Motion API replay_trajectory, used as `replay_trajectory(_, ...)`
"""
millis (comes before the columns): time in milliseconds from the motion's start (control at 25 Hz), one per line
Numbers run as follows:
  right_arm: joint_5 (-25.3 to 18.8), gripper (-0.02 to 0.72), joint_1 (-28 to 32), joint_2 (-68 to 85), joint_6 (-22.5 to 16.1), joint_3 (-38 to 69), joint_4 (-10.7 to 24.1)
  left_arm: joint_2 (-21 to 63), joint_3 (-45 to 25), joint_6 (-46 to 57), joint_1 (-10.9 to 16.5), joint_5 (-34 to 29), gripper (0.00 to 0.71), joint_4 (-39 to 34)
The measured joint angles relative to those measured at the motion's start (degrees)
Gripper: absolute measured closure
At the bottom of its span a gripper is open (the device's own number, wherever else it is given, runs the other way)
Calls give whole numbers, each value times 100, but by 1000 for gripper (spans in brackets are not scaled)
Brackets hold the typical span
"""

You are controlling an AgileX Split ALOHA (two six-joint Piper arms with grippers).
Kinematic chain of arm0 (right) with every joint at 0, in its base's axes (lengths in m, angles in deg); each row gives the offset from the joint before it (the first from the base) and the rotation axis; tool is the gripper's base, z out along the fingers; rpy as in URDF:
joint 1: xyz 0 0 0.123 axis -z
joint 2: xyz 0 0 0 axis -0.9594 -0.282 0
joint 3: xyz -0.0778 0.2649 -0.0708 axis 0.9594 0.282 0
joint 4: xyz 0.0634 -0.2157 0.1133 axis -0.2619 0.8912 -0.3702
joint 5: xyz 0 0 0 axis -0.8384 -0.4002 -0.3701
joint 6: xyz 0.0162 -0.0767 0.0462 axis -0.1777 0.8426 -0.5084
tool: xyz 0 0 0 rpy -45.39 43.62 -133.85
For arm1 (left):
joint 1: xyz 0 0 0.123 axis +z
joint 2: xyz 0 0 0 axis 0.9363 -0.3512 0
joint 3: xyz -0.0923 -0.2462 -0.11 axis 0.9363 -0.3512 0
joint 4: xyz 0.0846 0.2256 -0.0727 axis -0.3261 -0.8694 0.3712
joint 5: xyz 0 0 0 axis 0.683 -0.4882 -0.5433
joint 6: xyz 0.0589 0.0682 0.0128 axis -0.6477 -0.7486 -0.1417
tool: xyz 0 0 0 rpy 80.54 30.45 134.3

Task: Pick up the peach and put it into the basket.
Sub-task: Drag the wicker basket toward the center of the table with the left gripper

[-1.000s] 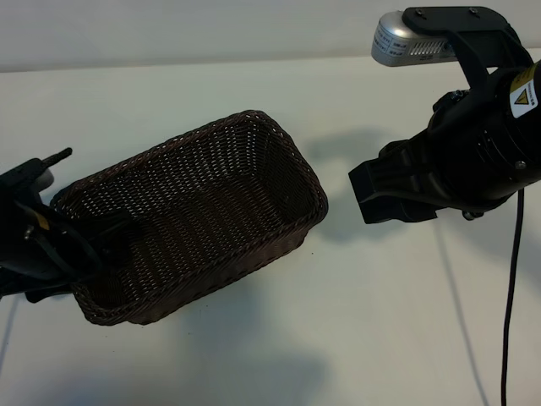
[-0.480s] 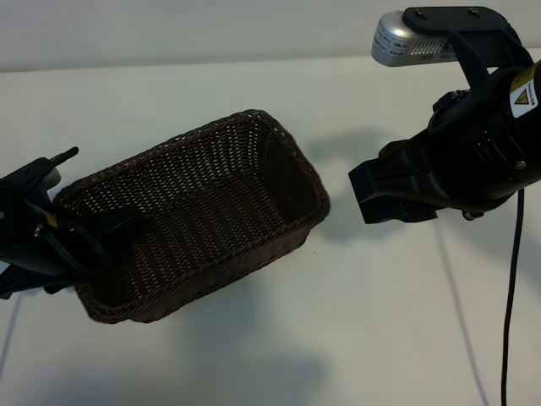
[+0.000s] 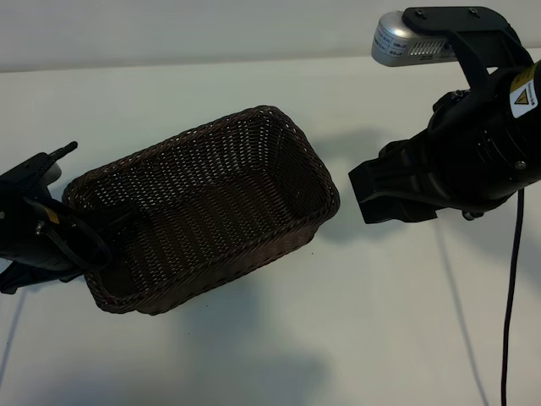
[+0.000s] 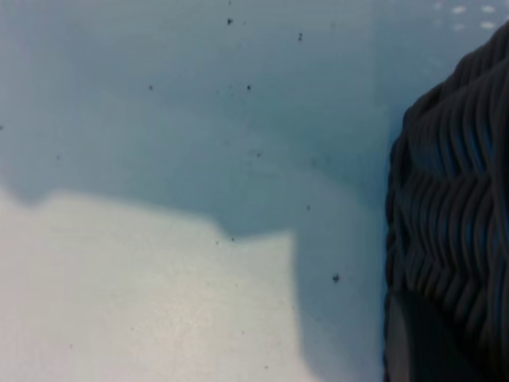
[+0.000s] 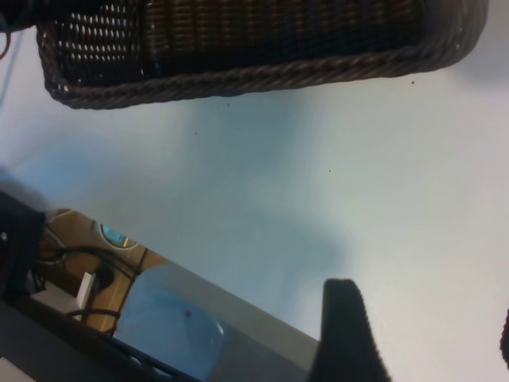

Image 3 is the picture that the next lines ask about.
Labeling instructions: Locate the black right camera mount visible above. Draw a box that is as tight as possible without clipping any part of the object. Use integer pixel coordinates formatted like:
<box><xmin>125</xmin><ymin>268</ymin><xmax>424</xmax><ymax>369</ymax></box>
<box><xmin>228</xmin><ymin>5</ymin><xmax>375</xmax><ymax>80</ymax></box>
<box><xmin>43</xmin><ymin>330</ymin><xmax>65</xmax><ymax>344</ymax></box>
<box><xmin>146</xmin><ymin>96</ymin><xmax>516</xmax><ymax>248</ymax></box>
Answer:
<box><xmin>401</xmin><ymin>5</ymin><xmax>534</xmax><ymax>92</ymax></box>

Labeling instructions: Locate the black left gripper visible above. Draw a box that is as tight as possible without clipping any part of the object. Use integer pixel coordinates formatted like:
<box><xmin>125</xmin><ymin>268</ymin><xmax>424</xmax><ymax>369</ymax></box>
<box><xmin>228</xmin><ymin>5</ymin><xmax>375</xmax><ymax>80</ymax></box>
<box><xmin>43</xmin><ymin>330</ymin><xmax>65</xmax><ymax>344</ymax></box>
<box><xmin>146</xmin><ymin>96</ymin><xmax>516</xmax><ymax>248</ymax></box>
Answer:
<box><xmin>50</xmin><ymin>202</ymin><xmax>143</xmax><ymax>280</ymax></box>

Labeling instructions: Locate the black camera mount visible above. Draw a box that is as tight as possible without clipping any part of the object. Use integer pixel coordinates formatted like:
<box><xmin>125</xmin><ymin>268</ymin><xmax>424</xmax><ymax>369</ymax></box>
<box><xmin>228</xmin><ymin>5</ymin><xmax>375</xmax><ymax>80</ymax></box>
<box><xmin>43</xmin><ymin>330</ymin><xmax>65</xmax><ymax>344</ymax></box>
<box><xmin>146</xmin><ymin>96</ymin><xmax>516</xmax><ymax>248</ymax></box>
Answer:
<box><xmin>0</xmin><ymin>151</ymin><xmax>54</xmax><ymax>200</ymax></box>
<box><xmin>401</xmin><ymin>5</ymin><xmax>534</xmax><ymax>92</ymax></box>

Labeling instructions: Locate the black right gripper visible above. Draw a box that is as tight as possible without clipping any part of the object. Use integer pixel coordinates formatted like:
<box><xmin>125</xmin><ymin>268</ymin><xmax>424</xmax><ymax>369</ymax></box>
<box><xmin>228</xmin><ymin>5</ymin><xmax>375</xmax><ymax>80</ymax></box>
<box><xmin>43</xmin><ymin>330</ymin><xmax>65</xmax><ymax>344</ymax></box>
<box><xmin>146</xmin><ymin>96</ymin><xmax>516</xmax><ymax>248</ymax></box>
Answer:
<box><xmin>348</xmin><ymin>78</ymin><xmax>541</xmax><ymax>225</ymax></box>

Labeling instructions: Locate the black braided camera cable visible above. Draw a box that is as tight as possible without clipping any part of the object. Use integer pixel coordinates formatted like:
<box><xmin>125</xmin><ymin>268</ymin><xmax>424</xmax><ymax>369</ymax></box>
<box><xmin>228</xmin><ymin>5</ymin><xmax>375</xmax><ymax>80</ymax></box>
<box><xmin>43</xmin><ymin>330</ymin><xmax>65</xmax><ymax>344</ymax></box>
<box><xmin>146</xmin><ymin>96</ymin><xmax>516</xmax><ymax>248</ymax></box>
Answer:
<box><xmin>46</xmin><ymin>141</ymin><xmax>79</xmax><ymax>164</ymax></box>

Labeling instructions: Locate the black looped gripper cable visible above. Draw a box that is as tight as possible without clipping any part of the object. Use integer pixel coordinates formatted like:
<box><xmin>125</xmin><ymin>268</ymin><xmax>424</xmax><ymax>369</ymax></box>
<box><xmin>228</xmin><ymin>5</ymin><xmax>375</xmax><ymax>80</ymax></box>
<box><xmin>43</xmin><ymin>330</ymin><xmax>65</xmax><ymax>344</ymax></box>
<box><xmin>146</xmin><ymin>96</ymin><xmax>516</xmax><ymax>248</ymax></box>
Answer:
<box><xmin>40</xmin><ymin>222</ymin><xmax>113</xmax><ymax>270</ymax></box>

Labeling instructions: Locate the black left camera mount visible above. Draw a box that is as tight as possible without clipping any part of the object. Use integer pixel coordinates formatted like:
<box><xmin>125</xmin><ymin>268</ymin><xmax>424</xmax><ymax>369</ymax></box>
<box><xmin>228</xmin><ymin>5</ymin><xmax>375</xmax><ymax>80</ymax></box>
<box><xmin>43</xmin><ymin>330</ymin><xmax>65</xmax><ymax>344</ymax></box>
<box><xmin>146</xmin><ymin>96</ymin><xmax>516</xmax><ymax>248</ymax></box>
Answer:
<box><xmin>0</xmin><ymin>151</ymin><xmax>54</xmax><ymax>200</ymax></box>

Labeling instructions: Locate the black hanging cable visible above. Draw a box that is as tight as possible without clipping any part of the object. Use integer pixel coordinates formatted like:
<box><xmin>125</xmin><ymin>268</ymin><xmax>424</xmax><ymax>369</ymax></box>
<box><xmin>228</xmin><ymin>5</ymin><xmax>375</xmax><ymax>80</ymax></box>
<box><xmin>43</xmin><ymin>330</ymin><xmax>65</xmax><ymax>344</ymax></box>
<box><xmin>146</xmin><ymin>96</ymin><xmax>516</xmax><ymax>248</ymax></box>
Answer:
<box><xmin>500</xmin><ymin>188</ymin><xmax>525</xmax><ymax>406</ymax></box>

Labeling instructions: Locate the brown wicker basket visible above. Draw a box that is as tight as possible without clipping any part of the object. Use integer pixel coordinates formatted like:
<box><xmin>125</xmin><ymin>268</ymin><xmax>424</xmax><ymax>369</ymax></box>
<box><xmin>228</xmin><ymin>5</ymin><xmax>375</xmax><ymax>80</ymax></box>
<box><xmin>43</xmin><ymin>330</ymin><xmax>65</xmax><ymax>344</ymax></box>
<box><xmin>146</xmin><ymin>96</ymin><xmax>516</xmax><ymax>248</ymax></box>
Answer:
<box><xmin>62</xmin><ymin>105</ymin><xmax>342</xmax><ymax>316</ymax></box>

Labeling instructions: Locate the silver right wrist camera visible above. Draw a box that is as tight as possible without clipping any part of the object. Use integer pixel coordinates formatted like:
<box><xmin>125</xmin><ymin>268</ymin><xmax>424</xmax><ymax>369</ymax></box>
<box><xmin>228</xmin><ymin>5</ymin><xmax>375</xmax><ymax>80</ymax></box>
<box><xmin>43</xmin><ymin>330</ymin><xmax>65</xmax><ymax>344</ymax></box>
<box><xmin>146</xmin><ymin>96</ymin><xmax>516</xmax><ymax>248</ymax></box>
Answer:
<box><xmin>370</xmin><ymin>8</ymin><xmax>457</xmax><ymax>69</ymax></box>

